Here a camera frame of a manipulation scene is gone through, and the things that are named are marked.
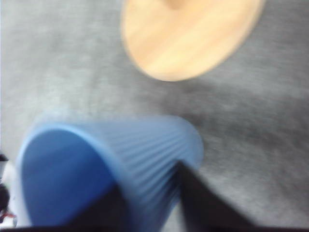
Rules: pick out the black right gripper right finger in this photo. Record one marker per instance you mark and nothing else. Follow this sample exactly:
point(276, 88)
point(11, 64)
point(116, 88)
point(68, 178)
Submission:
point(206, 211)

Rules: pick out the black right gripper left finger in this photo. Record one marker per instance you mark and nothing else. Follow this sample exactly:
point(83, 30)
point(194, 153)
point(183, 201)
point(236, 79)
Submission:
point(110, 213)

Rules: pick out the blue ribbed cup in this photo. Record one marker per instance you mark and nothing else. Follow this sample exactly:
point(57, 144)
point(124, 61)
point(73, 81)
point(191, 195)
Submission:
point(66, 162)

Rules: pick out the wooden cup tree stand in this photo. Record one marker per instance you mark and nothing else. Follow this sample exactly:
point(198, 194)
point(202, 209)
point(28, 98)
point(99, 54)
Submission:
point(172, 39)

